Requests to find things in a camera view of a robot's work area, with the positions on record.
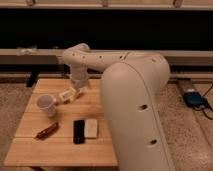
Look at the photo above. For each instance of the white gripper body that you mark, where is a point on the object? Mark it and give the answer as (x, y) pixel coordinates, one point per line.
(78, 83)

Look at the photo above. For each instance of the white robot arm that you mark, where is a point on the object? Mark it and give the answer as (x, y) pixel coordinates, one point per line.
(129, 83)

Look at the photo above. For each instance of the black rectangular remote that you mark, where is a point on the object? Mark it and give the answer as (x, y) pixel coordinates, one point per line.
(78, 132)

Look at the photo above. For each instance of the cream rectangular block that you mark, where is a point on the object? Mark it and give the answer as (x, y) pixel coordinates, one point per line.
(91, 128)

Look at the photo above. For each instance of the wooden table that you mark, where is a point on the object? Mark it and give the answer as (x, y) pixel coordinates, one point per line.
(58, 149)

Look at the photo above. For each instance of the blue device on floor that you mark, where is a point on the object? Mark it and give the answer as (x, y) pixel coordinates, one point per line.
(193, 98)

